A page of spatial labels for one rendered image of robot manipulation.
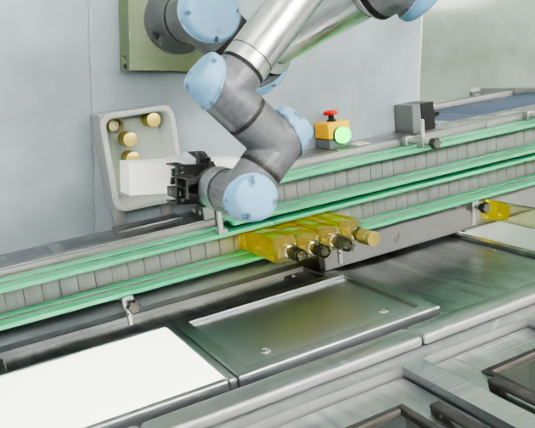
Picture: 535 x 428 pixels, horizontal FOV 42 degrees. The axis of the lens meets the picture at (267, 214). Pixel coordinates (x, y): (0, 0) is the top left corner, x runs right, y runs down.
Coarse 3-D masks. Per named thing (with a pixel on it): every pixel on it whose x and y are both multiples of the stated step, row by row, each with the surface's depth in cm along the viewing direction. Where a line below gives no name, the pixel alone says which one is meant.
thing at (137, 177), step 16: (128, 160) 133; (144, 160) 133; (160, 160) 133; (224, 160) 138; (128, 176) 129; (144, 176) 131; (160, 176) 132; (128, 192) 130; (144, 192) 131; (160, 192) 133
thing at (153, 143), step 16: (128, 112) 155; (144, 112) 156; (160, 112) 161; (128, 128) 162; (144, 128) 164; (160, 128) 165; (176, 128) 160; (112, 144) 161; (144, 144) 165; (160, 144) 167; (176, 144) 161; (112, 160) 162; (112, 176) 155; (112, 192) 156; (128, 208) 158
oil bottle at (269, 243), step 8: (248, 232) 161; (256, 232) 159; (264, 232) 158; (272, 232) 157; (280, 232) 156; (240, 240) 166; (248, 240) 162; (256, 240) 158; (264, 240) 154; (272, 240) 151; (280, 240) 150; (288, 240) 151; (248, 248) 163; (256, 248) 159; (264, 248) 155; (272, 248) 152; (280, 248) 150; (264, 256) 156; (272, 256) 153; (280, 256) 150
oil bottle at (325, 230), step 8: (296, 224) 164; (304, 224) 162; (312, 224) 161; (320, 224) 160; (328, 224) 159; (320, 232) 156; (328, 232) 155; (336, 232) 156; (320, 240) 156; (328, 240) 155; (336, 248) 157
